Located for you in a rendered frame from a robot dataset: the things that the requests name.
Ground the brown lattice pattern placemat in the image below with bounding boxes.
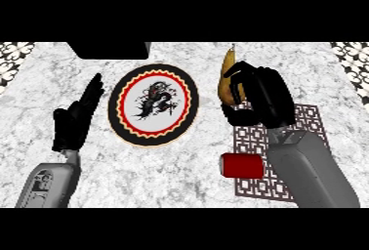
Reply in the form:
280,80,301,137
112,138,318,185
231,101,333,203

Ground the yellow brown pear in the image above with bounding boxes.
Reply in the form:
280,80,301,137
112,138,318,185
215,43,248,106

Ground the red can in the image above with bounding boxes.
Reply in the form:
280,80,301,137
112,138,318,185
218,152,265,180

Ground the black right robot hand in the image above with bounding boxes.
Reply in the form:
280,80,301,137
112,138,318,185
218,61,298,130

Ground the black rimmed dragon print plate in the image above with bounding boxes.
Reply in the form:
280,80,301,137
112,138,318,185
106,63,200,148

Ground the black box appliance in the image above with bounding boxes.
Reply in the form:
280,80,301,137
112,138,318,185
65,41,153,61

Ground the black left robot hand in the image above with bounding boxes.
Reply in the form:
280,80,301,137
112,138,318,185
50,72,106,153

